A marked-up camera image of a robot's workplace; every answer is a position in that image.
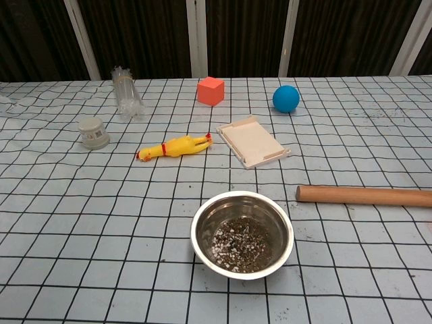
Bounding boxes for wooden rolling pin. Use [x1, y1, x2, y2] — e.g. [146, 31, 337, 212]
[296, 184, 432, 208]

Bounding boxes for stainless steel bowl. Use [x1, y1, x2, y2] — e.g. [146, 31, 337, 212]
[190, 190, 295, 281]

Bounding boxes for beige plastic tray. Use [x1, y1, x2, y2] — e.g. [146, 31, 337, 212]
[215, 115, 292, 170]

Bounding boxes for yellow rubber chicken toy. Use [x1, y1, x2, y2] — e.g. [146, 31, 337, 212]
[135, 132, 214, 162]

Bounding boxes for orange cube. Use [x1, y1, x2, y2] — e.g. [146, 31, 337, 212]
[196, 76, 225, 107]

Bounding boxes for crushed dark granules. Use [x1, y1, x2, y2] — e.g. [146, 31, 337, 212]
[211, 217, 274, 274]

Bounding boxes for blue ball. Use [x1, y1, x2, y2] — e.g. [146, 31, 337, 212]
[272, 84, 301, 114]

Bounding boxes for clear plastic tube bundle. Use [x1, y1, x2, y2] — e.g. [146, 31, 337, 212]
[111, 65, 146, 122]

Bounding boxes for grey cylindrical jar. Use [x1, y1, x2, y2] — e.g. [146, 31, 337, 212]
[78, 117, 111, 151]

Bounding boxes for checked white tablecloth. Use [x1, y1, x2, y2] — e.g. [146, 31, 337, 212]
[0, 74, 432, 324]

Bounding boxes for white frame post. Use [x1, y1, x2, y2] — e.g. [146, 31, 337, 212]
[277, 0, 300, 78]
[186, 0, 209, 78]
[63, 0, 102, 81]
[387, 0, 432, 76]

